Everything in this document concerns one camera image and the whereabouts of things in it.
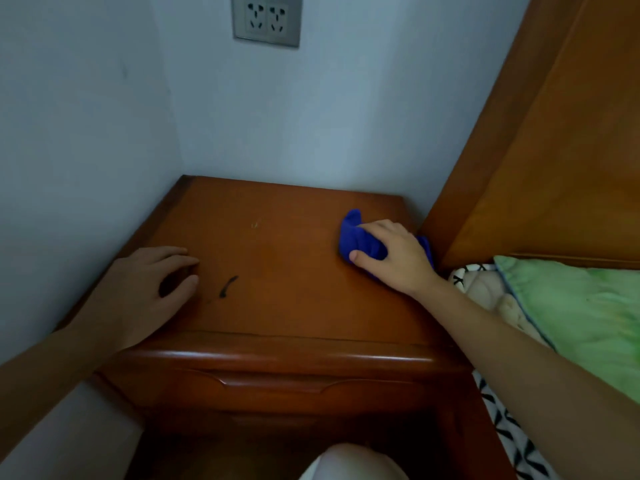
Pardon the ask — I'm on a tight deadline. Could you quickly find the person's left hand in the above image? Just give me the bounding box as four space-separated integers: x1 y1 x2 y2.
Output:
71 246 201 351

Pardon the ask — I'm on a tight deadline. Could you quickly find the person's right hand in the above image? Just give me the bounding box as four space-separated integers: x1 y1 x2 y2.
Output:
348 219 443 297

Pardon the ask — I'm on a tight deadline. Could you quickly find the blue cleaning cloth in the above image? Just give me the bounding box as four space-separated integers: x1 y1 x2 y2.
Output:
338 209 435 275

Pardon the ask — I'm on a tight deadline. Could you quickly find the person's left forearm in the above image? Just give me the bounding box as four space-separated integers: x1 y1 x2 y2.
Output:
0 320 121 462

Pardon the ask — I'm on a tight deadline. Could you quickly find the person's right forearm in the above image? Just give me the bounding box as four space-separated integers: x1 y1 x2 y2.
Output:
412 276 640 480

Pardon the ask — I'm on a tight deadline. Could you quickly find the wooden bedside cabinet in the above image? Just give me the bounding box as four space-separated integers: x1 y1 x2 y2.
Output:
55 175 516 480

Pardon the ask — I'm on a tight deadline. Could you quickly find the cream soft toy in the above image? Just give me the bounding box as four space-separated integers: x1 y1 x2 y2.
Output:
462 270 538 331

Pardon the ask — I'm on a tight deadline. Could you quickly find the wooden cabinet drawer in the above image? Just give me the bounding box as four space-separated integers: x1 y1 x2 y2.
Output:
112 362 451 420

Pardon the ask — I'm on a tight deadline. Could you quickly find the person's knee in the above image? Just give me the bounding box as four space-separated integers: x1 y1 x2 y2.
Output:
299 443 410 480

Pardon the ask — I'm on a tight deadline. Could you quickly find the wooden bed headboard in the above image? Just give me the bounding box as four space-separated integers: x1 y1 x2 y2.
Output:
418 0 640 271

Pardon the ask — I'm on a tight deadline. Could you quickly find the green pillow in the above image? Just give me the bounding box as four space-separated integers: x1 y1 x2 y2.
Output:
493 255 640 404

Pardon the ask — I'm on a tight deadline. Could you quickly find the black and white patterned bedsheet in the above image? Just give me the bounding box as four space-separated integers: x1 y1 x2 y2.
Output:
447 263 563 480

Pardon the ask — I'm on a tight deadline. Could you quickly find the grey wall power socket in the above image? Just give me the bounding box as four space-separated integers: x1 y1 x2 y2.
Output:
231 0 304 48

